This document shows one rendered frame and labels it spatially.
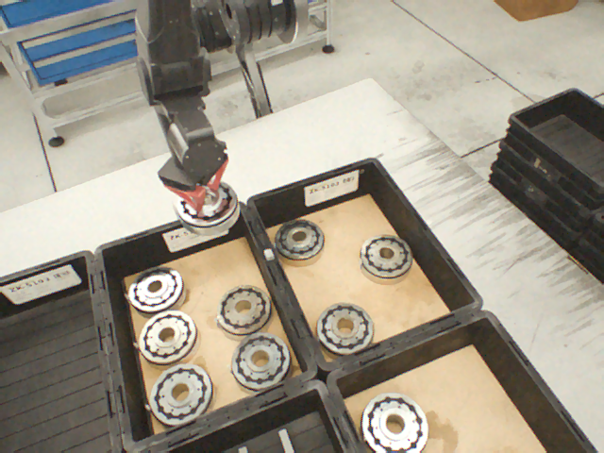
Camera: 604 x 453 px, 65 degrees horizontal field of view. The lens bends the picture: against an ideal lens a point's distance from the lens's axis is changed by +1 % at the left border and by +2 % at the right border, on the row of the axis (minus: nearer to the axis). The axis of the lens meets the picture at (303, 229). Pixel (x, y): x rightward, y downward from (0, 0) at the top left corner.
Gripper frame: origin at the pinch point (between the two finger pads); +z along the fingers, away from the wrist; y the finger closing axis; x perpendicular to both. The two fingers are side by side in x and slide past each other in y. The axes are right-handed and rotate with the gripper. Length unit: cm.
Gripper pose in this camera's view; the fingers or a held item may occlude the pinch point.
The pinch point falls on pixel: (205, 196)
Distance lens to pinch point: 81.6
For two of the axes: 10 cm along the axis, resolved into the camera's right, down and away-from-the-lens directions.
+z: 0.4, 6.0, 8.0
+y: 4.2, -7.3, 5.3
